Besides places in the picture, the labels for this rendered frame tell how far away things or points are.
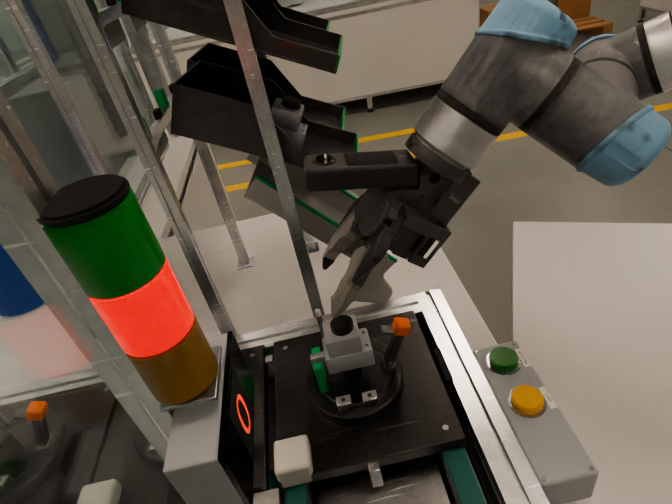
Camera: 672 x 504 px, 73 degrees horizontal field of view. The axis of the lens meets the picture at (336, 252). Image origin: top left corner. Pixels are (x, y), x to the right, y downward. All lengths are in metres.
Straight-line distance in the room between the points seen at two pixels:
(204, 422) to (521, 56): 0.39
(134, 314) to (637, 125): 0.42
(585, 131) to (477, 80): 0.10
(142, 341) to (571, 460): 0.50
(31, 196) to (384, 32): 4.18
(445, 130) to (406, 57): 4.01
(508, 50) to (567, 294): 0.62
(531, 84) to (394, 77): 4.05
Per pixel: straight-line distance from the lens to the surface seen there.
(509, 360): 0.71
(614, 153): 0.48
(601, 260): 1.08
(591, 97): 0.47
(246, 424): 0.41
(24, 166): 0.29
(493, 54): 0.46
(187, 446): 0.36
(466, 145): 0.46
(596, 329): 0.93
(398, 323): 0.61
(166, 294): 0.30
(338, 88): 4.45
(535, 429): 0.66
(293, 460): 0.62
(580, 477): 0.64
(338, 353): 0.60
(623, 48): 0.59
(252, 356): 0.77
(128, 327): 0.30
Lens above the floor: 1.51
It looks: 35 degrees down
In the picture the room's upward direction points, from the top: 13 degrees counter-clockwise
